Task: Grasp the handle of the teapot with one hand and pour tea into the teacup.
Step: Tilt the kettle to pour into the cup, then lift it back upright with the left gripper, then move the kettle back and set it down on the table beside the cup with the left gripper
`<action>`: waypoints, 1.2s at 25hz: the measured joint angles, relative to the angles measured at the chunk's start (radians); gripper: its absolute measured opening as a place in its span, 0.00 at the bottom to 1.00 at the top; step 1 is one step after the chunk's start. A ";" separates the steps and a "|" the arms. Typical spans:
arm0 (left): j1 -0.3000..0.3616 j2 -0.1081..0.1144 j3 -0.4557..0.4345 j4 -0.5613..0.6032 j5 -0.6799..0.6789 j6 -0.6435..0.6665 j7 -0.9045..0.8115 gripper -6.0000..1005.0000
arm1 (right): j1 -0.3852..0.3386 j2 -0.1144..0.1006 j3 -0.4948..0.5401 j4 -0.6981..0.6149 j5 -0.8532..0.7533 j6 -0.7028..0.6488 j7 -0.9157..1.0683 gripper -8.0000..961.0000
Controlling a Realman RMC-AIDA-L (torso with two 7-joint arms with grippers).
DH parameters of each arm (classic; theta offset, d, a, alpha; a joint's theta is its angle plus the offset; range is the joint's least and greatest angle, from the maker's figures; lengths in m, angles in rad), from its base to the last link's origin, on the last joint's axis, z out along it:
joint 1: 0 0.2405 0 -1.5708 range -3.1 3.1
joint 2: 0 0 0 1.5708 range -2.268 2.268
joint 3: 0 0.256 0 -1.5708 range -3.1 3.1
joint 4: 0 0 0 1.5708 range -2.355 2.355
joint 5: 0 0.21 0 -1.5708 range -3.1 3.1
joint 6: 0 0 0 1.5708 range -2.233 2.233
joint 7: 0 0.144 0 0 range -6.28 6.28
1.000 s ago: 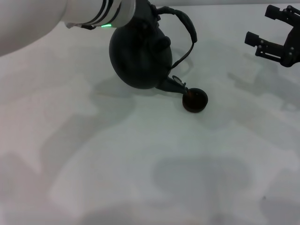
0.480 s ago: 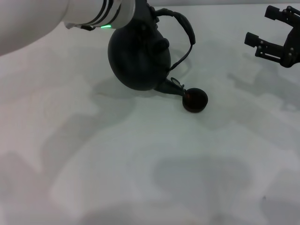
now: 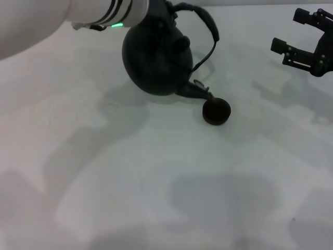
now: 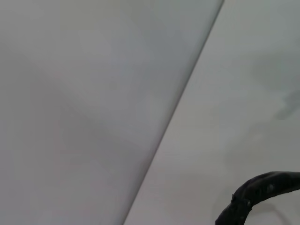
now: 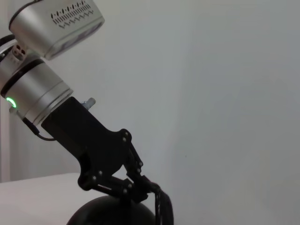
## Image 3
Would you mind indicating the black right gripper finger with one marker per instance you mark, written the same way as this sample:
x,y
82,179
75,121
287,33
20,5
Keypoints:
x,y
304,17
299,56

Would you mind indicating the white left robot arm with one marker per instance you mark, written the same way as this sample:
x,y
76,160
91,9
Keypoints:
x,y
52,18

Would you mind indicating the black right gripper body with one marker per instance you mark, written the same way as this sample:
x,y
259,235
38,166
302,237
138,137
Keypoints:
x,y
328,52

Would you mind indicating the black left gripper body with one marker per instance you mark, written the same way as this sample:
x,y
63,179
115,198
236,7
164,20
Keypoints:
x,y
160,11

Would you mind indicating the black round teapot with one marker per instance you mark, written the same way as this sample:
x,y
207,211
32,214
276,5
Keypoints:
x,y
156,65

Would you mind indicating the small dark brown teacup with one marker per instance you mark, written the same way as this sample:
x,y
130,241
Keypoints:
x,y
216,112

